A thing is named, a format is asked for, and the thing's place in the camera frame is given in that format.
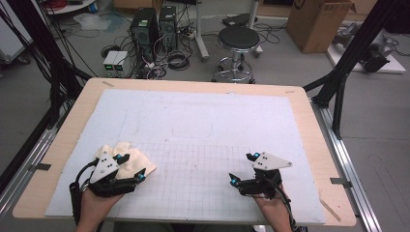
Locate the person's right hand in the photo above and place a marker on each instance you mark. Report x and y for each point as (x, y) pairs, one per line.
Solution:
(274, 209)

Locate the aluminium rail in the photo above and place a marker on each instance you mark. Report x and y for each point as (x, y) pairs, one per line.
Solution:
(29, 161)
(348, 167)

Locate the white cabinet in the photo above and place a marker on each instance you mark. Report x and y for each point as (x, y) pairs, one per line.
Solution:
(11, 42)

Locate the person's left hand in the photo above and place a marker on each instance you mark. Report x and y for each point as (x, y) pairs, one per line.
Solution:
(96, 206)

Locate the white board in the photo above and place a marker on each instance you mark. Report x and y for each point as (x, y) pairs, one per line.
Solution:
(391, 66)

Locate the white desk leg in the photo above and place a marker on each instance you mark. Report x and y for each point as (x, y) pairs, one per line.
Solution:
(254, 19)
(200, 32)

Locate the white foam mat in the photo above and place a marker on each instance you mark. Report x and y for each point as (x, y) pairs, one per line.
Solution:
(193, 112)

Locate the large black computer tower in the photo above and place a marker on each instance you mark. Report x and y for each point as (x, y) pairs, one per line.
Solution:
(143, 30)

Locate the black round stool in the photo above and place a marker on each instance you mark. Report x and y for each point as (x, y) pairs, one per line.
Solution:
(238, 38)

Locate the cream patterned towel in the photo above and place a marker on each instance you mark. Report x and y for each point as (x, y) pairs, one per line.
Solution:
(132, 161)

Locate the grey metal clip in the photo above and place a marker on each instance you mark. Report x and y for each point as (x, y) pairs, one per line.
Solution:
(341, 182)
(42, 166)

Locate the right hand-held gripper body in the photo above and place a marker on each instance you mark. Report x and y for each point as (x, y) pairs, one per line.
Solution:
(269, 161)

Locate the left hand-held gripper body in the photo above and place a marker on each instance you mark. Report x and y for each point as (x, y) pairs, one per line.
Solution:
(103, 167)

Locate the clear plastic bag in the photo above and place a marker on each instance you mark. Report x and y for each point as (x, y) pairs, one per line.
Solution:
(92, 21)

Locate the white round table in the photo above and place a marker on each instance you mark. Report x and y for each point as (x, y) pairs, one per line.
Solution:
(72, 7)

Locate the white power supply unit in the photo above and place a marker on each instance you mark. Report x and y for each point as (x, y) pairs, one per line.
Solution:
(121, 63)
(109, 63)

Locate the black metal frame post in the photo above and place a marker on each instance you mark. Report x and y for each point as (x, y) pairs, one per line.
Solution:
(42, 42)
(357, 48)

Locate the flat black bag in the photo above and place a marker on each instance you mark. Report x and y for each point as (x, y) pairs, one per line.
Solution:
(237, 20)

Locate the slim black computer tower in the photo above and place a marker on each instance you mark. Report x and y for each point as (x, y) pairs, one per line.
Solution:
(168, 25)

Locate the thin wooden strip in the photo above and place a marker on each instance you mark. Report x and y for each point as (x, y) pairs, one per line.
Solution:
(330, 208)

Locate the brown cardboard box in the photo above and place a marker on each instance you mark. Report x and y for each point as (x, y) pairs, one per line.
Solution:
(317, 25)

